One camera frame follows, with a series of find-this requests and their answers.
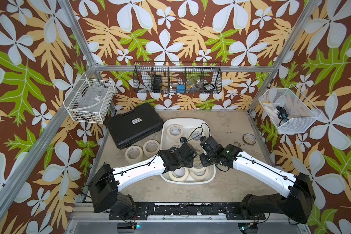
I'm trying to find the black box in basket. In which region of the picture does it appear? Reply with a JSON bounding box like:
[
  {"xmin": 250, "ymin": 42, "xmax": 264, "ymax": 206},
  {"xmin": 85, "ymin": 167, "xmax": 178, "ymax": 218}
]
[{"xmin": 152, "ymin": 75, "xmax": 162, "ymax": 93}]

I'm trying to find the black plastic tool case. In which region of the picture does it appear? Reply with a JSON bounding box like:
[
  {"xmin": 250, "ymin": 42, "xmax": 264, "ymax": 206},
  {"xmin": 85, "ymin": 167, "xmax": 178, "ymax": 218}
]
[{"xmin": 105, "ymin": 103, "xmax": 164, "ymax": 149}]

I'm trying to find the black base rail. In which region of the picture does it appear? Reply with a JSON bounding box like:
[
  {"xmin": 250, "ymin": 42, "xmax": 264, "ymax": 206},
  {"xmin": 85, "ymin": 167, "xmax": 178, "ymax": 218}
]
[{"xmin": 109, "ymin": 202, "xmax": 266, "ymax": 221}]

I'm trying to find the masking tape roll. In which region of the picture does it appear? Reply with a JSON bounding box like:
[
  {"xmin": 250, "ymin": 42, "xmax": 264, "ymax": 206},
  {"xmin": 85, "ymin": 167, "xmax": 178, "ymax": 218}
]
[
  {"xmin": 187, "ymin": 128, "xmax": 204, "ymax": 145},
  {"xmin": 169, "ymin": 143, "xmax": 182, "ymax": 149},
  {"xmin": 166, "ymin": 124, "xmax": 184, "ymax": 142},
  {"xmin": 190, "ymin": 158, "xmax": 207, "ymax": 173},
  {"xmin": 189, "ymin": 168, "xmax": 210, "ymax": 182},
  {"xmin": 168, "ymin": 167, "xmax": 189, "ymax": 182},
  {"xmin": 142, "ymin": 140, "xmax": 160, "ymax": 158},
  {"xmin": 125, "ymin": 146, "xmax": 143, "ymax": 164}
]

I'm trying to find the black cable in mesh basket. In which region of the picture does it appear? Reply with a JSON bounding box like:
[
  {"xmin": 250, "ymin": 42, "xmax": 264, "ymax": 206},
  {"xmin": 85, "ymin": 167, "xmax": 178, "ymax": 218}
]
[{"xmin": 275, "ymin": 106, "xmax": 289, "ymax": 125}]

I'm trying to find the blue box in basket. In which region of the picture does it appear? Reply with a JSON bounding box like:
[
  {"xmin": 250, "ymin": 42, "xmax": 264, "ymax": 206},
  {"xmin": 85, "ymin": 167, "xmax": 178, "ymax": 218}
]
[{"xmin": 176, "ymin": 85, "xmax": 186, "ymax": 94}]

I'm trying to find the black square item in basket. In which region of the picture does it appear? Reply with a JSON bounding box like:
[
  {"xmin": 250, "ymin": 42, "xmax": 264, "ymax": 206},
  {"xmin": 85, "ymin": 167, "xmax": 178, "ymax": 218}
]
[{"xmin": 203, "ymin": 83, "xmax": 215, "ymax": 93}]

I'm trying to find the clear round container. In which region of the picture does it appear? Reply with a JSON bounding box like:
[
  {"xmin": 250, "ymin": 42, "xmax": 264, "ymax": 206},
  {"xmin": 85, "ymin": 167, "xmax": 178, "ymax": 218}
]
[{"xmin": 186, "ymin": 78, "xmax": 203, "ymax": 93}]

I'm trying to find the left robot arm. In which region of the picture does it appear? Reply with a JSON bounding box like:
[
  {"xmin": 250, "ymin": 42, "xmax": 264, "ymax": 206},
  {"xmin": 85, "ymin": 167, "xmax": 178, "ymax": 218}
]
[{"xmin": 87, "ymin": 143, "xmax": 197, "ymax": 218}]

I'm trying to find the white plastic storage tray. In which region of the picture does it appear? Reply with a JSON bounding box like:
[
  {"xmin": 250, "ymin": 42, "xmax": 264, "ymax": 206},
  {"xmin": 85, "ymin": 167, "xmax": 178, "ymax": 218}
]
[{"xmin": 160, "ymin": 118, "xmax": 216, "ymax": 185}]

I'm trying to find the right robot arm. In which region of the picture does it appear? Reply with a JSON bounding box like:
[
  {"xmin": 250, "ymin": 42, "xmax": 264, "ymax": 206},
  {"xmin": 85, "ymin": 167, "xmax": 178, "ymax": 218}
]
[{"xmin": 200, "ymin": 136, "xmax": 316, "ymax": 224}]

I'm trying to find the white wire basket left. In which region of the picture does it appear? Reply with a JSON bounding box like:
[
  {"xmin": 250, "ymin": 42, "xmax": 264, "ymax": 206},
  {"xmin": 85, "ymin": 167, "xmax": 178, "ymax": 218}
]
[{"xmin": 65, "ymin": 74, "xmax": 116, "ymax": 124}]

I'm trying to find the black wire basket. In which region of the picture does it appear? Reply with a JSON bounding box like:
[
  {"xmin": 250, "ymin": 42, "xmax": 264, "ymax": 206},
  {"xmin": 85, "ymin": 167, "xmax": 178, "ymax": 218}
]
[{"xmin": 132, "ymin": 61, "xmax": 222, "ymax": 94}]

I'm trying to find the thin tape ring on table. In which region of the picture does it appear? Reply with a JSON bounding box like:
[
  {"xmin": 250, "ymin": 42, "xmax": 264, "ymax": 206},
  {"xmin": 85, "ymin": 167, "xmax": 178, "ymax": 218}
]
[{"xmin": 242, "ymin": 133, "xmax": 257, "ymax": 146}]

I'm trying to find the white mesh basket right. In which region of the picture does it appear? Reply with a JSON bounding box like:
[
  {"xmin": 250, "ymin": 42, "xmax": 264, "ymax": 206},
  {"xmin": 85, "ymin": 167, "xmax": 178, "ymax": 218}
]
[{"xmin": 259, "ymin": 85, "xmax": 322, "ymax": 135}]

